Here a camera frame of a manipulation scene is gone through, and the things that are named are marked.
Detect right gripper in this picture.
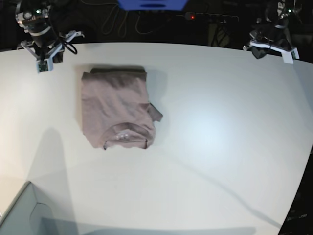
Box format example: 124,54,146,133
27,28,64,64

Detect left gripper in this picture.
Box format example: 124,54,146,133
250,23,292,59

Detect pink t-shirt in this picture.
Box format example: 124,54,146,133
81,67,163,150

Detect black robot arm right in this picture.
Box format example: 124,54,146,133
15,0,61,61

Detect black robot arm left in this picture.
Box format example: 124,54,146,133
243,0,301,64

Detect black power strip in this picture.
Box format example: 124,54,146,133
184,12,240,24

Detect blue box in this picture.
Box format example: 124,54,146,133
118,0,188,11

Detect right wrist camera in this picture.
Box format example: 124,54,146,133
17,30,85,73

